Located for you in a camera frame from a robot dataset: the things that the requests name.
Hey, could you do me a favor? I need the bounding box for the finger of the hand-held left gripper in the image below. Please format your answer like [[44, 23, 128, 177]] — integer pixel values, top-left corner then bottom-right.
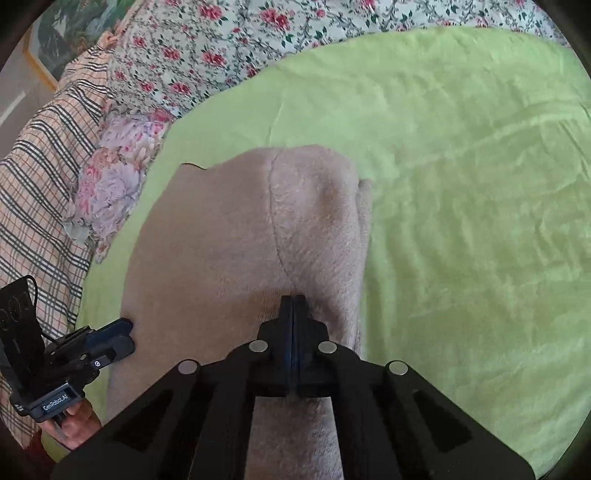
[[81, 336, 136, 371], [46, 318, 134, 357]]

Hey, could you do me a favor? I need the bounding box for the beige knit sweater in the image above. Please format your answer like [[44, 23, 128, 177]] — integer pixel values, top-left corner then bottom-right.
[[105, 144, 374, 480]]

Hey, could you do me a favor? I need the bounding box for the green bed sheet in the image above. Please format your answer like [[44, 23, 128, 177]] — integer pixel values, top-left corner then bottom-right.
[[41, 25, 591, 480]]

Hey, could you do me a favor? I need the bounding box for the purple floral cloth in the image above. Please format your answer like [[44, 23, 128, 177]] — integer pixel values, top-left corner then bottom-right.
[[62, 108, 174, 264]]

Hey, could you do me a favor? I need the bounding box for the rose print floral quilt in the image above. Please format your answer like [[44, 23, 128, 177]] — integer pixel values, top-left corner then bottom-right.
[[106, 0, 573, 121]]

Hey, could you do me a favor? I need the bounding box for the person's left hand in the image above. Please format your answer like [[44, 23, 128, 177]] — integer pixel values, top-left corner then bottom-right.
[[41, 397, 103, 450]]

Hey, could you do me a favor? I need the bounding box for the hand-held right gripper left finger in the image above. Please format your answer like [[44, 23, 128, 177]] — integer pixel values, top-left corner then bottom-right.
[[50, 295, 294, 480]]

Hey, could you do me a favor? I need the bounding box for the framed landscape picture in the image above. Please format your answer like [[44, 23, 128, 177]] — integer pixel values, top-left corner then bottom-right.
[[23, 0, 144, 90]]

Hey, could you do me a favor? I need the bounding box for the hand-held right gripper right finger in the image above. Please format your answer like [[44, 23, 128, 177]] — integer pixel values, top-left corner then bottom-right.
[[292, 294, 536, 480]]

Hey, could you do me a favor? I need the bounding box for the plaid blanket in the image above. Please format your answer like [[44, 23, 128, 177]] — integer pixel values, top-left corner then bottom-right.
[[0, 44, 114, 437]]

